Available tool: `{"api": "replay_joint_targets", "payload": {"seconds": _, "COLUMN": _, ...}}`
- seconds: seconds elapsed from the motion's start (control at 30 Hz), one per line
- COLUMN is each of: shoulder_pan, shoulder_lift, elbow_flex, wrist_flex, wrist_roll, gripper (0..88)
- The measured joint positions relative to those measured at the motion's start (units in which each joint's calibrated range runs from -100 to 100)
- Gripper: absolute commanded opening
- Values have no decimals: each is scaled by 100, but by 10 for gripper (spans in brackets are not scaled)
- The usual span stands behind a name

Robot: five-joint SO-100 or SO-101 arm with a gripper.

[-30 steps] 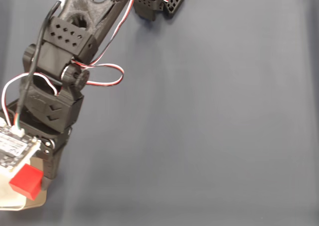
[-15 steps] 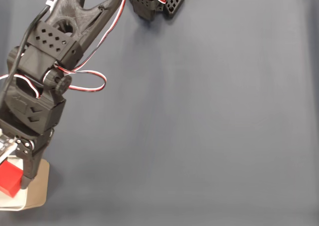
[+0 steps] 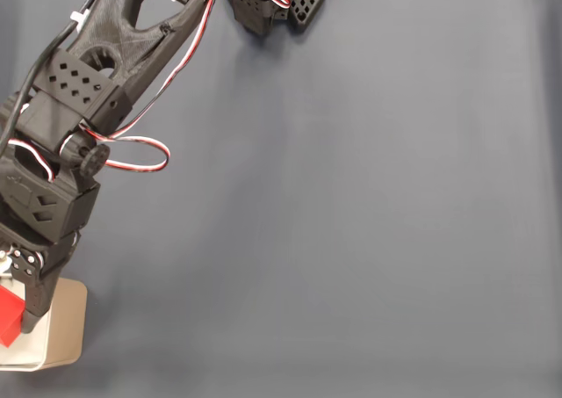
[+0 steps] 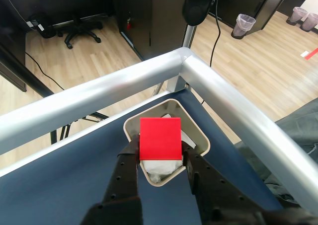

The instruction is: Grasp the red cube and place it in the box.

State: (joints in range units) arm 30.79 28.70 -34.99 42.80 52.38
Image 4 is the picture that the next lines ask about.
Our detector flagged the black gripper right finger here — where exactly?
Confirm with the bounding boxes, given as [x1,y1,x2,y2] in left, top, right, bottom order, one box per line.
[181,140,268,225]

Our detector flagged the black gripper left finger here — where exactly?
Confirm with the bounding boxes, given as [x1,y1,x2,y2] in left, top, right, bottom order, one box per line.
[81,134,143,225]

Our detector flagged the red cube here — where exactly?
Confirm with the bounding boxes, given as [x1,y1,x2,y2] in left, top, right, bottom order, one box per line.
[139,117,183,161]

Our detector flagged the beige plastic box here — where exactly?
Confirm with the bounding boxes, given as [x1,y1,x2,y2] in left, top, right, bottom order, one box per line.
[123,98,212,188]

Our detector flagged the white tissue paper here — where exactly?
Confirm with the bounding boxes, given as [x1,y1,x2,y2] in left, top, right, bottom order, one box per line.
[141,113,197,184]

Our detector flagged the black tripod legs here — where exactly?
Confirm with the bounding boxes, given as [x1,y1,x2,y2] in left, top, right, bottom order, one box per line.
[49,111,110,146]

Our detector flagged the dark grey cloth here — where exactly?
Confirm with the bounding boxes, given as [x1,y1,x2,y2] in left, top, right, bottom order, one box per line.
[236,98,318,209]

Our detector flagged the black office chair base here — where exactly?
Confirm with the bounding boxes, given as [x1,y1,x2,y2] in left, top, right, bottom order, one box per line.
[57,13,104,50]

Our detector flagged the black cabinet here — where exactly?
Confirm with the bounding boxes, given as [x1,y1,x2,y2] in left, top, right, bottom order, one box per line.
[110,0,190,61]

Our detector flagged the black desk panel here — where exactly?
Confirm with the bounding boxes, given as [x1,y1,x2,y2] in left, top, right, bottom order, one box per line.
[0,0,55,98]

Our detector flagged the red floor tape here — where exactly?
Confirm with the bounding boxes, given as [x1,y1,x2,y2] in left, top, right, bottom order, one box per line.
[304,47,318,61]

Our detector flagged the trash bin with clear liner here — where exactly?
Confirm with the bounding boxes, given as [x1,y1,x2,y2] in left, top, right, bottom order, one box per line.
[286,6,309,26]
[231,13,257,40]
[301,12,318,33]

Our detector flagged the black office partition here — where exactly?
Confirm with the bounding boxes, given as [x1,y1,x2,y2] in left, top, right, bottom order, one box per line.
[208,0,297,32]

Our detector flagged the black floor cable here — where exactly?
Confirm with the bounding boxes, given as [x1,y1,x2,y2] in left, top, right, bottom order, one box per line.
[24,50,66,89]

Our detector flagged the black hanging cable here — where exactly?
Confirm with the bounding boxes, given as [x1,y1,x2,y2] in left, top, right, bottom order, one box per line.
[209,0,222,67]

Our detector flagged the black camera stand head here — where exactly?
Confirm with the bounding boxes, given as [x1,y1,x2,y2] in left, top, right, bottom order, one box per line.
[182,0,232,26]

